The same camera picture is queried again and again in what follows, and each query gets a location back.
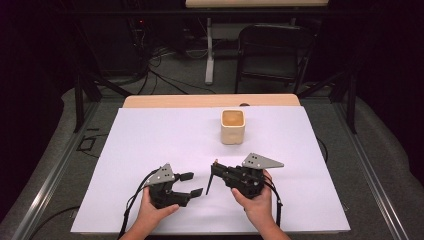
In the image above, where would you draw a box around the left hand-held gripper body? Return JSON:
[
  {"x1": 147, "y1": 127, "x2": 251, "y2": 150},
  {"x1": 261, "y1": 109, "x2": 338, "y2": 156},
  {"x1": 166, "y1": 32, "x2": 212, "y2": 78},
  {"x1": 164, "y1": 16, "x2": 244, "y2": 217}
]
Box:
[{"x1": 144, "y1": 162, "x2": 192, "y2": 210}]

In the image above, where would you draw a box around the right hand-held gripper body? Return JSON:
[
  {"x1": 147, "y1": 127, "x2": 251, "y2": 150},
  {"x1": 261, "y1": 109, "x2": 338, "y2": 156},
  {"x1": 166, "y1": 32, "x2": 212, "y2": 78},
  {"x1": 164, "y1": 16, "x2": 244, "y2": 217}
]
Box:
[{"x1": 219, "y1": 152, "x2": 285, "y2": 200}]

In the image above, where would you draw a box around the person's left hand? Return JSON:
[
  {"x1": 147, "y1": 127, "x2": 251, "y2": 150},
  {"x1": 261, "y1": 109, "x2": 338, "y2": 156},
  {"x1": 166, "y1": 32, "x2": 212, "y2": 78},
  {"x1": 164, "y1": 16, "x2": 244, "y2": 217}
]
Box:
[{"x1": 134, "y1": 185, "x2": 181, "y2": 235}]

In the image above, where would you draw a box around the person's right hand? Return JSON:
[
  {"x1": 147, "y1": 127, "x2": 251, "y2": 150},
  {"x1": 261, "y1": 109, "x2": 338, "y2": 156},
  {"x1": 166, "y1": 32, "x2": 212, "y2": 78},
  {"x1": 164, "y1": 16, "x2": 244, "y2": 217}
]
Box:
[{"x1": 231, "y1": 168, "x2": 275, "y2": 232}]

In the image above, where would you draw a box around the white board sheet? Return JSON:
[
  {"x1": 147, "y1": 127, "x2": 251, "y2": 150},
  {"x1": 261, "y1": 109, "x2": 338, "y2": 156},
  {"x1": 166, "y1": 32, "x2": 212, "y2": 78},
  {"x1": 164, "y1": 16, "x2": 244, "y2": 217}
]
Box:
[{"x1": 70, "y1": 105, "x2": 352, "y2": 235}]

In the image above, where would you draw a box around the beige square cup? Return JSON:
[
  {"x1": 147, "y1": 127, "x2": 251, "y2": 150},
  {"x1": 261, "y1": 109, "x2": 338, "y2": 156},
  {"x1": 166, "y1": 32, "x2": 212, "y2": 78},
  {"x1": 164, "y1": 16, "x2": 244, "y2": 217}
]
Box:
[{"x1": 220, "y1": 109, "x2": 247, "y2": 146}]

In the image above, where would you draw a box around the light wooden table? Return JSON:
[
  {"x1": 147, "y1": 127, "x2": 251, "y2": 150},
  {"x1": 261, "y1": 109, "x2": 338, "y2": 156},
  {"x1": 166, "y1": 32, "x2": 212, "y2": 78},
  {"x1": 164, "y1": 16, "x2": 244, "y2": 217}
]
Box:
[{"x1": 122, "y1": 93, "x2": 301, "y2": 109}]

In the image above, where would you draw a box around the white desk leg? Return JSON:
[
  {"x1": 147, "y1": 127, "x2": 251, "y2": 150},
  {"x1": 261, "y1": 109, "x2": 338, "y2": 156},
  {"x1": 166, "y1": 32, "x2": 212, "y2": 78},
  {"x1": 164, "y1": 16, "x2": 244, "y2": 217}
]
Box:
[{"x1": 204, "y1": 17, "x2": 215, "y2": 85}]

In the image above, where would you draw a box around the black metal stand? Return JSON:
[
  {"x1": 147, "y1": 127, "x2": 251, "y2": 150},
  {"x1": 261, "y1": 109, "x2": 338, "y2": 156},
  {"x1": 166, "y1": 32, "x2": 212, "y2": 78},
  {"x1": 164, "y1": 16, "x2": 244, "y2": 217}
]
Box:
[
  {"x1": 297, "y1": 68, "x2": 358, "y2": 135},
  {"x1": 73, "y1": 70, "x2": 133, "y2": 134}
]

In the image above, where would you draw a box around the black folding chair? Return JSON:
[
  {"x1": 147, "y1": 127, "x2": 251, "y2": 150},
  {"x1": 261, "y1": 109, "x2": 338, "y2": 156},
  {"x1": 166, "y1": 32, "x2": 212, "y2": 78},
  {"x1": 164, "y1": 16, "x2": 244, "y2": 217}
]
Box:
[{"x1": 234, "y1": 23, "x2": 315, "y2": 95}]

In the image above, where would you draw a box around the light wooden desk top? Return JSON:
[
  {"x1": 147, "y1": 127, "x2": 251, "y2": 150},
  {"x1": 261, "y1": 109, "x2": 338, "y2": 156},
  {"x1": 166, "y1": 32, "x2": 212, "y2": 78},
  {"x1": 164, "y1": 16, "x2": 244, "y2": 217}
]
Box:
[{"x1": 184, "y1": 0, "x2": 329, "y2": 9}]

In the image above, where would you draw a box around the left hand-held gripper black cable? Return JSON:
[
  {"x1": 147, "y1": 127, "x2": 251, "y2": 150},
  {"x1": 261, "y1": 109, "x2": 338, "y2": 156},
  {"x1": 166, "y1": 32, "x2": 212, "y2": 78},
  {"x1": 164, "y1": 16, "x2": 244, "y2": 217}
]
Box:
[{"x1": 116, "y1": 167, "x2": 162, "y2": 240}]

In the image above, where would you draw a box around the hand-held gripper black cable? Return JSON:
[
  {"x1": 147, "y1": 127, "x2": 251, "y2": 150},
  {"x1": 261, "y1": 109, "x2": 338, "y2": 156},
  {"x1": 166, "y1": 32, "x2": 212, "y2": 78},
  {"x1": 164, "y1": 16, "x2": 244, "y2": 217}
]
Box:
[
  {"x1": 262, "y1": 173, "x2": 285, "y2": 229},
  {"x1": 116, "y1": 167, "x2": 162, "y2": 240}
]

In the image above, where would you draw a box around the right hand-held gripper black cable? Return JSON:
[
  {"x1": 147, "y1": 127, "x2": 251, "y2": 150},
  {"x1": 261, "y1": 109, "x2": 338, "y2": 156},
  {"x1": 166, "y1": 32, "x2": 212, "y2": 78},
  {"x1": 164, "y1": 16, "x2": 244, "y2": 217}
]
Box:
[{"x1": 262, "y1": 173, "x2": 285, "y2": 229}]

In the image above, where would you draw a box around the thin black cable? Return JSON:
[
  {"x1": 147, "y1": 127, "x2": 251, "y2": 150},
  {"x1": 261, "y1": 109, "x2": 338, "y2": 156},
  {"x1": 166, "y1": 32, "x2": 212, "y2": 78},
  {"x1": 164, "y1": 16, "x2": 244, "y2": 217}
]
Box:
[{"x1": 315, "y1": 136, "x2": 330, "y2": 165}]

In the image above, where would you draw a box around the black floor cable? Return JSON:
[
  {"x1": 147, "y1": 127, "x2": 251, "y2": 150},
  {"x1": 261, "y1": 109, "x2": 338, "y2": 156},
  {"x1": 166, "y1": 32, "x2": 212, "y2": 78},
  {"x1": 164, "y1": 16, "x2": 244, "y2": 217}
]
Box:
[{"x1": 29, "y1": 205, "x2": 81, "y2": 240}]

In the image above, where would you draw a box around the grey metal rail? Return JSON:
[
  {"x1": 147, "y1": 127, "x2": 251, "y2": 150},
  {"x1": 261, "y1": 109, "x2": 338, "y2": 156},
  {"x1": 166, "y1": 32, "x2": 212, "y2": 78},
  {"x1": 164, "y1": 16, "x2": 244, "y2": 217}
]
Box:
[
  {"x1": 332, "y1": 101, "x2": 410, "y2": 240},
  {"x1": 10, "y1": 99, "x2": 100, "y2": 240}
]

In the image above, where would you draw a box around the bundle of floor cables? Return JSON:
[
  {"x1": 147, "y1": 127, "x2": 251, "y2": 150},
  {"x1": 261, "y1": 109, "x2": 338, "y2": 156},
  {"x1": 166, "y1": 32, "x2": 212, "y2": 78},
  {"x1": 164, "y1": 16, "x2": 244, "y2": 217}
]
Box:
[{"x1": 131, "y1": 18, "x2": 218, "y2": 96}]

